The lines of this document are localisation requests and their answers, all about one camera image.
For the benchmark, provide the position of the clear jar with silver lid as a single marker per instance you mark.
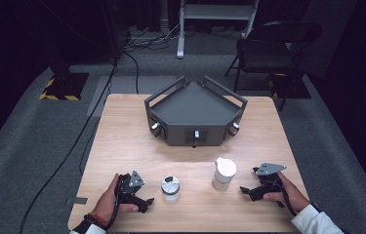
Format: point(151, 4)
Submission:
point(170, 189)

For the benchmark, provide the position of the white plastic bottle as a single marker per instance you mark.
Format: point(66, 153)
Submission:
point(223, 174)

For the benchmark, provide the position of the person's left hand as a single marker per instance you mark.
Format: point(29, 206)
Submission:
point(105, 203)

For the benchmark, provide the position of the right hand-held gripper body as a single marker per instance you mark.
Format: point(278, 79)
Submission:
point(268, 177)

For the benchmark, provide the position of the person's right hand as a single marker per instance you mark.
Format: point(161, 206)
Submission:
point(292, 196)

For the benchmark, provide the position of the dark stand post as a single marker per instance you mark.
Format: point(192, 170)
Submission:
point(115, 29)

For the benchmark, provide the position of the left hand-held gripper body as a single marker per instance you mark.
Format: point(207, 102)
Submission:
point(126, 188)

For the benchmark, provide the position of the grey angular rack with knobs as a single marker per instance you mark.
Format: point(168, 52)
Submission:
point(194, 110)

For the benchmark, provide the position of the white metal stand frame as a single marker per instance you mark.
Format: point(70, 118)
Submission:
point(214, 13)

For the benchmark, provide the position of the black folding chair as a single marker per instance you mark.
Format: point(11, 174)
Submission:
point(268, 48)

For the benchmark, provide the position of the grey tape strip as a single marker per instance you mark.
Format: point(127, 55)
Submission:
point(79, 200)

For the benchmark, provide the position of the black base with hazard tape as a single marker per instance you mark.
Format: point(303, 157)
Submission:
point(292, 87)
point(63, 87)

